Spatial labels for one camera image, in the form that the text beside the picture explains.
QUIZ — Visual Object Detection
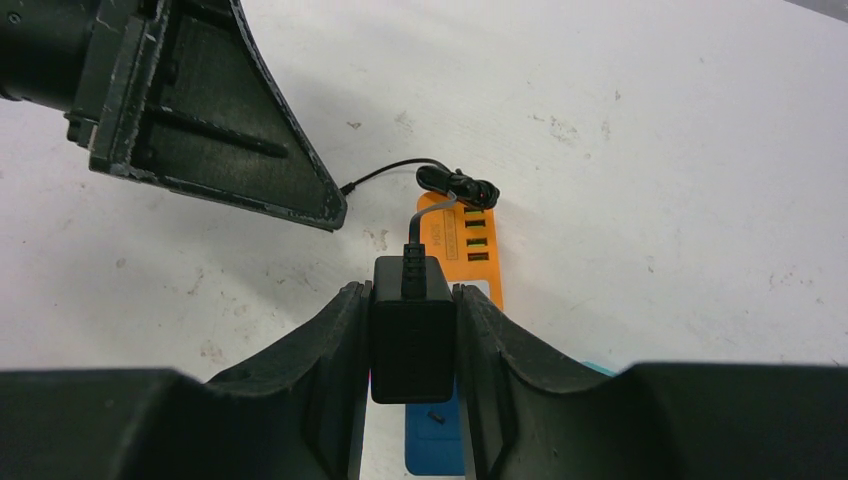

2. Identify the blue plug adapter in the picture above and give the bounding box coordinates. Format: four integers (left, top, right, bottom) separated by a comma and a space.
404, 388, 465, 477

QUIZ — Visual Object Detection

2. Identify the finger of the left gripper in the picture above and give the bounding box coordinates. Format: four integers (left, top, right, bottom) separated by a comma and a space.
66, 1, 347, 231

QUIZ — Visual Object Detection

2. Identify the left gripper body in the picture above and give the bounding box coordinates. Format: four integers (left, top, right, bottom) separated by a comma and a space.
1, 0, 140, 112

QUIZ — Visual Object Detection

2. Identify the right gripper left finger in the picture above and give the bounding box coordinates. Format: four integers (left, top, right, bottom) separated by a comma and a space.
1, 282, 370, 479

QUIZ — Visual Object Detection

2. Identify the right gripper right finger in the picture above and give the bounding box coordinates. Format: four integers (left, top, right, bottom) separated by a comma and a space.
454, 286, 847, 479

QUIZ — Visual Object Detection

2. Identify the teal power strip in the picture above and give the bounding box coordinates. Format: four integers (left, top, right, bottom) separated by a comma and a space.
583, 361, 618, 377

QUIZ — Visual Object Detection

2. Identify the black cable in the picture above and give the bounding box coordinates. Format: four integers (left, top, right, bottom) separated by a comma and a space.
339, 157, 502, 406

